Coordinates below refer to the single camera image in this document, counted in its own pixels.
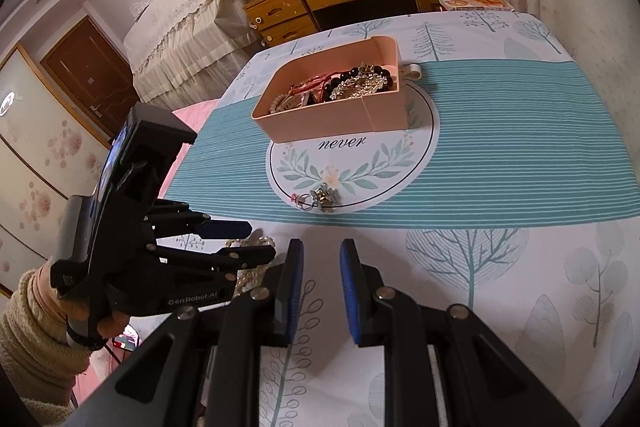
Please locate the person's left forearm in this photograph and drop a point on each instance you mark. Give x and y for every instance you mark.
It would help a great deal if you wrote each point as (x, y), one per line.
(35, 347)

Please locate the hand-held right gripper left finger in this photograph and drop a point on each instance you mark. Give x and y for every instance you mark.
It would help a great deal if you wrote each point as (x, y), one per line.
(295, 292)

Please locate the lace covered piano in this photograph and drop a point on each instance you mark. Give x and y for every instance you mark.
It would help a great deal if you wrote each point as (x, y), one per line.
(175, 32)

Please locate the person's left hand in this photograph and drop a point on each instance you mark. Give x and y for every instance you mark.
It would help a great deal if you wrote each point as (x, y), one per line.
(115, 324)

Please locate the pink blanket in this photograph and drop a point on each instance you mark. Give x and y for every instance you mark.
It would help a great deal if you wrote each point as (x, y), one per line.
(192, 117)

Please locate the brown wooden door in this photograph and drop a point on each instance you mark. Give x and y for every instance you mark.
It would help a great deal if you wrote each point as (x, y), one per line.
(85, 72)

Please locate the small white roll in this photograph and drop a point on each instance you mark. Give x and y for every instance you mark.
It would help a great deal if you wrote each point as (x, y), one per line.
(412, 72)

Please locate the stack of picture books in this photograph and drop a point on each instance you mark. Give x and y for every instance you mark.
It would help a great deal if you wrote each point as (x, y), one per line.
(475, 1)

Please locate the pink plastic storage box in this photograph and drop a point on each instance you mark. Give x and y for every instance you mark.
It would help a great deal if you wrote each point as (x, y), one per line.
(325, 119)

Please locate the gold pearl hair claw clip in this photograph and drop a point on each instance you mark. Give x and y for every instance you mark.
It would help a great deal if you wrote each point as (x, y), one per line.
(360, 84)

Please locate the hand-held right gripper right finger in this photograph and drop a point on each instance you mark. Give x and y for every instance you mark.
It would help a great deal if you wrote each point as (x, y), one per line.
(350, 292)

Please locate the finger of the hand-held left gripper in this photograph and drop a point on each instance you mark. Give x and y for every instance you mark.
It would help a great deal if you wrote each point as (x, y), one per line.
(240, 259)
(225, 228)

